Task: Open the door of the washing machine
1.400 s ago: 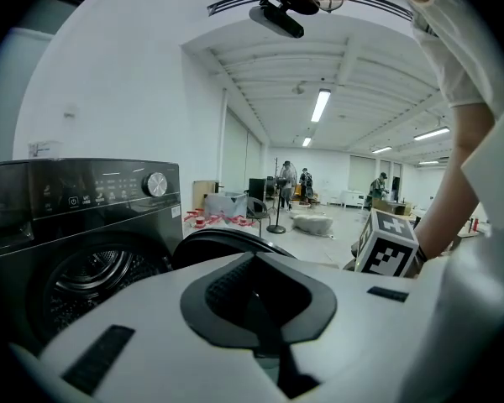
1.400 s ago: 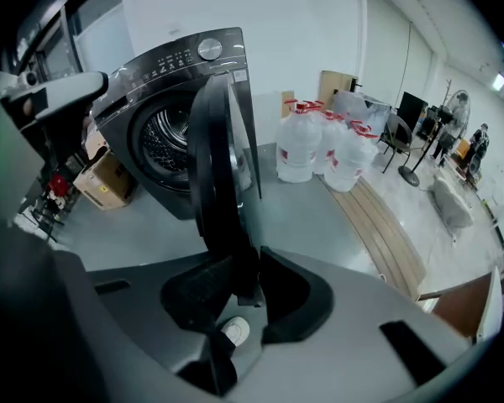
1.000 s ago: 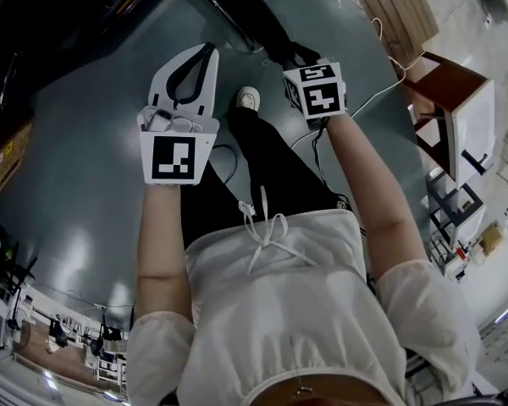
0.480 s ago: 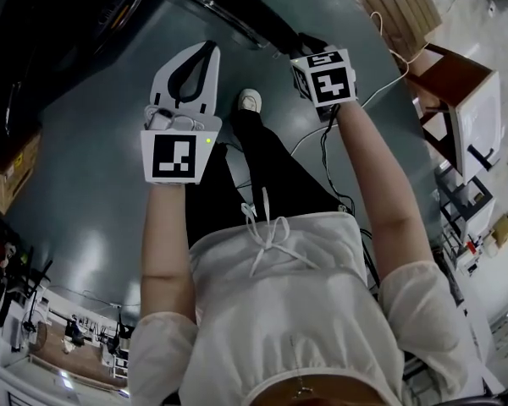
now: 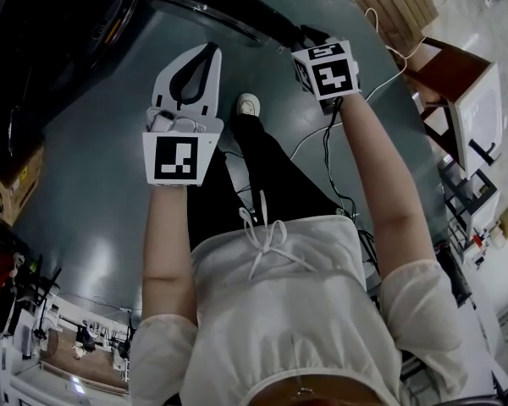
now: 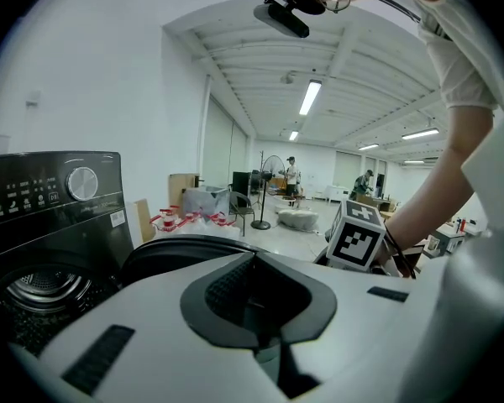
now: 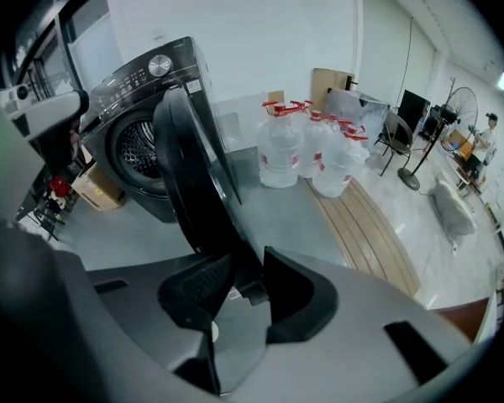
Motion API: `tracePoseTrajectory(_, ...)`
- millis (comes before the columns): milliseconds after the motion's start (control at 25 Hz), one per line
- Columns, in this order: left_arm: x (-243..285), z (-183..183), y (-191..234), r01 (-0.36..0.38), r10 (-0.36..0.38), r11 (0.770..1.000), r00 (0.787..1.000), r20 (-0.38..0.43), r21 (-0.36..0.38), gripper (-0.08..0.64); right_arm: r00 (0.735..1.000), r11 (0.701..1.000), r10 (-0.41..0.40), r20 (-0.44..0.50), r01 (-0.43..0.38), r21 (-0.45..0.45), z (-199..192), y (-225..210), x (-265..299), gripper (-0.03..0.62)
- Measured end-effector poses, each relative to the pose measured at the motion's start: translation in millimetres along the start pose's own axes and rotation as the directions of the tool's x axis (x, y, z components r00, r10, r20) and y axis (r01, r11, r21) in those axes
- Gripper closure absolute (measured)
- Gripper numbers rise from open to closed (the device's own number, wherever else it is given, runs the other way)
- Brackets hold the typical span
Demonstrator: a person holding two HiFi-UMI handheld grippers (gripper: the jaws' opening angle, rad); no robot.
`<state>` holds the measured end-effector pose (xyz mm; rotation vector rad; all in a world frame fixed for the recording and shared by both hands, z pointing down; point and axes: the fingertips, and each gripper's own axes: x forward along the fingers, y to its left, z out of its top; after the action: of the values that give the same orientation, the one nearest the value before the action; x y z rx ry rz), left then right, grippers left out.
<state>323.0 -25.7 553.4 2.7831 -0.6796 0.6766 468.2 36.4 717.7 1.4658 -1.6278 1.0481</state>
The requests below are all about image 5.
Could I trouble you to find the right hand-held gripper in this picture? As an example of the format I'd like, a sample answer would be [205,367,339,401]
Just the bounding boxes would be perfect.
[290,25,362,116]

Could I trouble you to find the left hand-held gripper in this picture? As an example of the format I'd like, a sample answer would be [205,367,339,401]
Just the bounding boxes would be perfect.
[141,41,226,189]

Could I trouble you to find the person's right forearm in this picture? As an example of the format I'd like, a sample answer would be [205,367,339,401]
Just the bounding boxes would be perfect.
[340,95,438,282]

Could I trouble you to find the person's left forearm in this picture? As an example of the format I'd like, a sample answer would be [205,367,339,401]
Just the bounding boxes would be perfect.
[141,184,198,326]

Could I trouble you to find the person's white shoe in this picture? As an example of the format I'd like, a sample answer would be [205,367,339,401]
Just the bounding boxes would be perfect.
[235,91,262,118]

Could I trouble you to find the person's black trousers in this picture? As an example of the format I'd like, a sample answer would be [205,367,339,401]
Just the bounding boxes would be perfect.
[185,113,345,254]

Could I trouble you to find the brown and white cabinet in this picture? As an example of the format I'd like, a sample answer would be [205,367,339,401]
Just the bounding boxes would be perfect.
[405,36,505,181]

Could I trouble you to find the large cardboard box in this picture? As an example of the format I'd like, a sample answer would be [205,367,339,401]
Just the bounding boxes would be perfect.
[0,140,47,228]

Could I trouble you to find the person's white top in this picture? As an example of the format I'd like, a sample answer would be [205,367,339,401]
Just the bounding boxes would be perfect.
[128,212,470,406]

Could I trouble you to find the black standing fan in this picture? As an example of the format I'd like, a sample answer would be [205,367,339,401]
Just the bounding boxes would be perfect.
[30,314,61,360]

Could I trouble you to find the white cable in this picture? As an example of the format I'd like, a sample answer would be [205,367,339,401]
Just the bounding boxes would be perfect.
[289,8,424,161]

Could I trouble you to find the black frame shelf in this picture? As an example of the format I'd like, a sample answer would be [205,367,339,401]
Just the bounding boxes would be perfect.
[439,157,502,262]

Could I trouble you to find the gold necklace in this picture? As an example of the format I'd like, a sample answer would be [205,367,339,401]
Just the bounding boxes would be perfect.
[290,336,315,398]

